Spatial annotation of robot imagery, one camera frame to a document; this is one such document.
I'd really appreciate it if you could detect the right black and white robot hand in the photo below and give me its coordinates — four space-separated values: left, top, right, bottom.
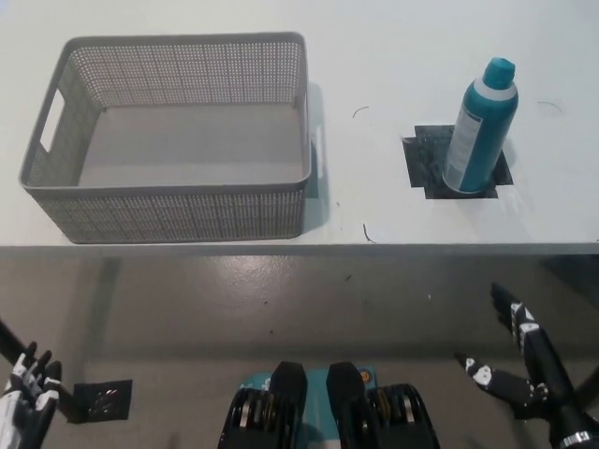
453 282 592 443

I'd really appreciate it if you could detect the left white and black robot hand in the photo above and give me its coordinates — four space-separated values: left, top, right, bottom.
0 340 64 449

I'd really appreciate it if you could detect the teal air purifying spray can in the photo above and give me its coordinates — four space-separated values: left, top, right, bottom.
442 56 519 194

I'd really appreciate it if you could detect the black tape square with notched corners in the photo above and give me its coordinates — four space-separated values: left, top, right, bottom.
401 123 513 202

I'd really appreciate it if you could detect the grey perforated plastic basket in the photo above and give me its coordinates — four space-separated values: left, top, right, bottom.
17 31 314 245

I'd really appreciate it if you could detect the black and teal robot torso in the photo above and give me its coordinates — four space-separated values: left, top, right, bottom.
217 360 441 449

